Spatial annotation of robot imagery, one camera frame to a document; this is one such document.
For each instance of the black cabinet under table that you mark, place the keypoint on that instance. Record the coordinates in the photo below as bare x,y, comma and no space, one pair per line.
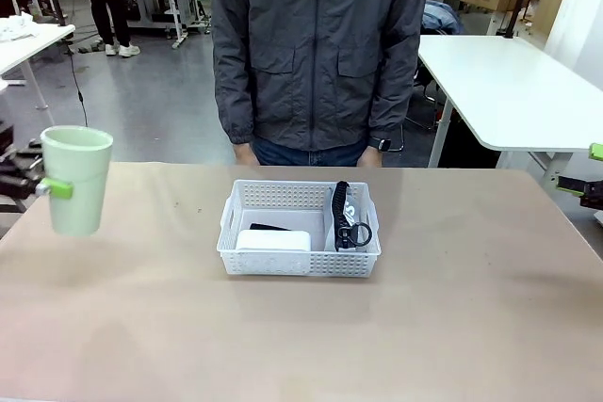
466,148

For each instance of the person's right hand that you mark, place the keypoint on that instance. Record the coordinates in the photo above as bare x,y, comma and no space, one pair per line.
245,155

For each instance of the person in grey jacket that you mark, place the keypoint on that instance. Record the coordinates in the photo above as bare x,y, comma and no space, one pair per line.
315,68

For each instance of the black wrist watch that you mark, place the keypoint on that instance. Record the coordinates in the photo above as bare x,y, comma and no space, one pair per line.
380,144

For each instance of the grey CAMPUS zipper pouch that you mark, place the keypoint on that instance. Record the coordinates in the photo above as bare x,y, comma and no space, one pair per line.
351,209

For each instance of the pale green plastic cup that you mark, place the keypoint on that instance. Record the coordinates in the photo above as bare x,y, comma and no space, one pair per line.
80,213

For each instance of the person's left hand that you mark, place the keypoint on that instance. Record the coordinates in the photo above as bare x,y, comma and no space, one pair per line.
369,158

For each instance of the white perforated plastic basket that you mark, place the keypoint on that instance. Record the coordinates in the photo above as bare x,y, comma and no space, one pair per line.
301,263

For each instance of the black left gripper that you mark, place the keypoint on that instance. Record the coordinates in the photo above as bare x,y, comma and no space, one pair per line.
14,181

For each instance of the white crumpled cloth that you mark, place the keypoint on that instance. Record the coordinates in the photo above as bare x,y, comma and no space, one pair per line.
16,27

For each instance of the white rectangular box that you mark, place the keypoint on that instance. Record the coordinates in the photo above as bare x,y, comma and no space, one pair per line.
273,239

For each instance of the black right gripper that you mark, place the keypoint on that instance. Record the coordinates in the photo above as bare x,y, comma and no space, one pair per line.
594,195

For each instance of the black stapler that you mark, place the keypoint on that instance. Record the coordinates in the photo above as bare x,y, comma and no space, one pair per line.
268,227

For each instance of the large white table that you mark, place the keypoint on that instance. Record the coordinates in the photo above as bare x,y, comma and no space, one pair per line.
509,91

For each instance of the blue jacket on chair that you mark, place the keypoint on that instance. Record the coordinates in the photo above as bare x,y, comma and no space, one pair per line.
440,16

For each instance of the white table with cloth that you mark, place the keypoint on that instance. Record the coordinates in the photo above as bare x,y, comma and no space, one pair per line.
28,49

